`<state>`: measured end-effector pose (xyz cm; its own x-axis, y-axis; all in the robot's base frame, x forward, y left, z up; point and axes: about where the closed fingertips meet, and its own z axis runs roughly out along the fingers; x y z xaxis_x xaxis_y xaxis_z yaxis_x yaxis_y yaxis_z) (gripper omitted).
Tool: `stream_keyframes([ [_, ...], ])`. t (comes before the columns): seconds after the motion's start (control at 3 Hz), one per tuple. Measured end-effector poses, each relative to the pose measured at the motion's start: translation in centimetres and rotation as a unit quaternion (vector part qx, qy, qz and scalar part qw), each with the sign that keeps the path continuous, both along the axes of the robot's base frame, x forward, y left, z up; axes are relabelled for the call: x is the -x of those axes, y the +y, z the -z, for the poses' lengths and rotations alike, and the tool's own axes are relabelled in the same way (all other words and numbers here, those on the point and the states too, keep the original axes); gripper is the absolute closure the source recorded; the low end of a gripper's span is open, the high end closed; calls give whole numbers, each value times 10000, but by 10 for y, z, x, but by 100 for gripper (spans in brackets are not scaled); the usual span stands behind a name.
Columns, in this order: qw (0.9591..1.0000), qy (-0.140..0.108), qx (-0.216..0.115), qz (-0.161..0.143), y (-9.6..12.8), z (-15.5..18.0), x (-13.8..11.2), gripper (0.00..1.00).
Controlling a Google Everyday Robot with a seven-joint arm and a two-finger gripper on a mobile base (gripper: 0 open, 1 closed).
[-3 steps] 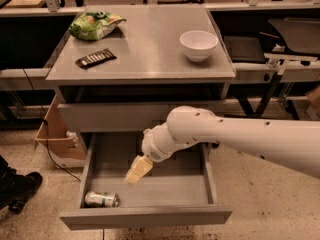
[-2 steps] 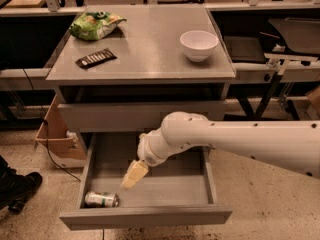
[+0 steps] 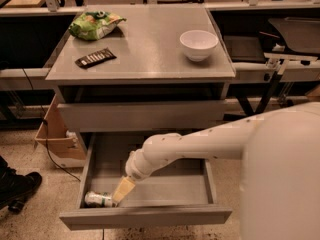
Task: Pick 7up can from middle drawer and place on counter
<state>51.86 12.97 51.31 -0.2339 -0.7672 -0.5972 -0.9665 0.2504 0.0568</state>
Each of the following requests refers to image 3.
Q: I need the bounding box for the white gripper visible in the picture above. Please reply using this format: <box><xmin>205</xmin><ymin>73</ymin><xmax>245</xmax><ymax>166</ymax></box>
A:
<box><xmin>112</xmin><ymin>149</ymin><xmax>155</xmax><ymax>204</ymax></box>

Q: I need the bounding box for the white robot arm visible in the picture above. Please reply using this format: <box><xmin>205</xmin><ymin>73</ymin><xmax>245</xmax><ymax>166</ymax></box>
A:
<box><xmin>112</xmin><ymin>102</ymin><xmax>320</xmax><ymax>240</ymax></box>

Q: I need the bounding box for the open grey middle drawer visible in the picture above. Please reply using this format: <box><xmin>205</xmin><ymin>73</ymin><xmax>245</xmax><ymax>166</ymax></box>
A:
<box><xmin>60</xmin><ymin>133</ymin><xmax>232</xmax><ymax>230</ymax></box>

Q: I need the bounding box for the grey top drawer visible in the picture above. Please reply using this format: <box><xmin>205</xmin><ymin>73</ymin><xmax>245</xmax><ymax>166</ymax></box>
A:
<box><xmin>58</xmin><ymin>100</ymin><xmax>225</xmax><ymax>132</ymax></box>

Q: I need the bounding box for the grey drawer cabinet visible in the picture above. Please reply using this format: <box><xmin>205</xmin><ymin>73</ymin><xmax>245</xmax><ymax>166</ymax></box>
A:
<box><xmin>47</xmin><ymin>5</ymin><xmax>235</xmax><ymax>148</ymax></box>

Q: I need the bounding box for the cardboard box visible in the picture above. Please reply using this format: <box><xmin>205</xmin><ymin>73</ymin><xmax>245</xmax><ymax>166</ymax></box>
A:
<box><xmin>35</xmin><ymin>97</ymin><xmax>86</xmax><ymax>168</ymax></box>

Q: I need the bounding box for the black shoe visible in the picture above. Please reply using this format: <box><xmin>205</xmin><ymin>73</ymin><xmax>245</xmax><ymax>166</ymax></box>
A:
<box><xmin>0</xmin><ymin>156</ymin><xmax>42</xmax><ymax>213</ymax></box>

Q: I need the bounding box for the dark brown snack bar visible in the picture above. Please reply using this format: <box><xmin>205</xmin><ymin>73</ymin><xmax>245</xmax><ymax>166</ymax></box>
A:
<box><xmin>75</xmin><ymin>48</ymin><xmax>116</xmax><ymax>69</ymax></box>

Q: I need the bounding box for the white ceramic bowl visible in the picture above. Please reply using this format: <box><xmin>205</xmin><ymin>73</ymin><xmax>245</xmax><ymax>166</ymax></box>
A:
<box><xmin>180</xmin><ymin>30</ymin><xmax>219</xmax><ymax>62</ymax></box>

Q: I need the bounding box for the green chip bag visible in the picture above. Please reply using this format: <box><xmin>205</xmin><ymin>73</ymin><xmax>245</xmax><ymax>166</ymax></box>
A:
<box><xmin>68</xmin><ymin>11</ymin><xmax>125</xmax><ymax>41</ymax></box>

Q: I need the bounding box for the black cable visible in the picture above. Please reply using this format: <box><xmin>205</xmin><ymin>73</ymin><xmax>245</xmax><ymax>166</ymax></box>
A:
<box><xmin>21</xmin><ymin>68</ymin><xmax>82</xmax><ymax>183</ymax></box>

